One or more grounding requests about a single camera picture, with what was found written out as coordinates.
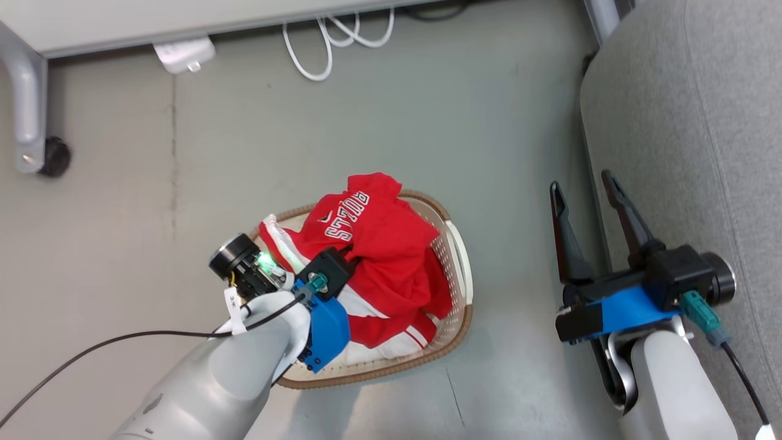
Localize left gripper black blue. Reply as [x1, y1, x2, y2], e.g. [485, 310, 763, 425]
[209, 233, 356, 373]

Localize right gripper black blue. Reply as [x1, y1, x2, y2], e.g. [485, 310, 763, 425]
[550, 170, 737, 344]

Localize red basketball clothing white trim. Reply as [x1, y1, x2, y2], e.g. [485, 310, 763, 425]
[258, 172, 454, 360]

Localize cream perforated laundry basket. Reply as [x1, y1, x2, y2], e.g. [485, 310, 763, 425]
[250, 189, 474, 390]

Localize grey fabric sofa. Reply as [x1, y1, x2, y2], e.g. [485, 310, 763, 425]
[579, 0, 782, 440]

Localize grey metal desk leg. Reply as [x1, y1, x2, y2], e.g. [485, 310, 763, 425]
[0, 21, 48, 175]
[583, 0, 636, 47]

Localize white power adapter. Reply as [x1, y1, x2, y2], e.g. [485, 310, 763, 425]
[153, 37, 217, 75]

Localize black caster wheel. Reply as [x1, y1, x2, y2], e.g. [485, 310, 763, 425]
[38, 136, 72, 178]

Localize white cable tie label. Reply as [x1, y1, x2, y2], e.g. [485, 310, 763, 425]
[224, 287, 248, 336]

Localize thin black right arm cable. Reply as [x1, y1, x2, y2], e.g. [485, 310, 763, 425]
[680, 290, 782, 440]

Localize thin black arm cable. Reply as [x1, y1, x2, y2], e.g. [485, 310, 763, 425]
[680, 290, 782, 440]
[0, 292, 307, 428]

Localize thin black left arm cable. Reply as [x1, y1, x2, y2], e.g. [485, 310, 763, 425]
[0, 292, 307, 428]

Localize white looped power cable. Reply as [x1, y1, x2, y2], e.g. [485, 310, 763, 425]
[282, 7, 396, 83]

